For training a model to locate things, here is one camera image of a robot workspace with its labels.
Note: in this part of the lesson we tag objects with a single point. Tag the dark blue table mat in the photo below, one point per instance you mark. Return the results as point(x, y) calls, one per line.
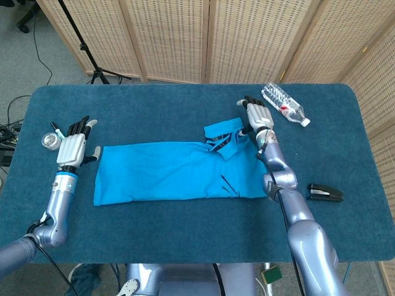
point(185, 95)

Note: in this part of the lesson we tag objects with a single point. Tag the clear plastic water bottle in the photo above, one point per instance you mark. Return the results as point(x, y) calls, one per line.
point(284, 103)

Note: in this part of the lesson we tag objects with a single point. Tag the round clear container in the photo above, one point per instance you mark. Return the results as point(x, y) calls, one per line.
point(49, 142)

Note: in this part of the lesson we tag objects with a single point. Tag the blue printed T-shirt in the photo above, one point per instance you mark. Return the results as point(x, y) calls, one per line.
point(154, 172)

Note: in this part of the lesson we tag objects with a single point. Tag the black tripod stand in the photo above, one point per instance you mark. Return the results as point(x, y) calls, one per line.
point(82, 46)

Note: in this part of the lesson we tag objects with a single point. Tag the green yellow sponge block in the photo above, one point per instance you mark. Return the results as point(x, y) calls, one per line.
point(271, 275)

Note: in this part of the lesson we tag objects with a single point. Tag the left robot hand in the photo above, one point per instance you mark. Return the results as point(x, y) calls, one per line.
point(71, 151)

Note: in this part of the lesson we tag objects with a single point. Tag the silver metal tube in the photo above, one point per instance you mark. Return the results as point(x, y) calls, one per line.
point(269, 290)

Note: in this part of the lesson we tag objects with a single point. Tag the blue-grey robot torso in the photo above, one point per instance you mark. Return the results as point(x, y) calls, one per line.
point(185, 280)

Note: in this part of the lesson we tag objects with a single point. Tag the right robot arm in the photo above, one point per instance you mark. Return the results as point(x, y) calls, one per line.
point(308, 240)

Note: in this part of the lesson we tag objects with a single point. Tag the blue jeans leg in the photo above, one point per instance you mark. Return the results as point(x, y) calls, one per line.
point(86, 277)

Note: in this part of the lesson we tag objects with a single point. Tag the black stapler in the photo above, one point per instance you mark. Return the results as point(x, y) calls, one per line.
point(324, 192)

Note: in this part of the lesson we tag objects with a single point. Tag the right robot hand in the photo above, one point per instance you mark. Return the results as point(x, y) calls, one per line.
point(260, 115)

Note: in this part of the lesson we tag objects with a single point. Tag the green white marker pen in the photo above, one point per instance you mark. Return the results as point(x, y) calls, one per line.
point(59, 133)

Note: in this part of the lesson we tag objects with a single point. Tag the wicker folding screen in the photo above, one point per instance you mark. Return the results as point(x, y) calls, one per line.
point(172, 37)

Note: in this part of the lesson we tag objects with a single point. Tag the black office chair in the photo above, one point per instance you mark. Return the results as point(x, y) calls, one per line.
point(26, 23)

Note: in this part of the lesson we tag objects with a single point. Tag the white perforated plate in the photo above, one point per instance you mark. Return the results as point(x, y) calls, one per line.
point(129, 288)

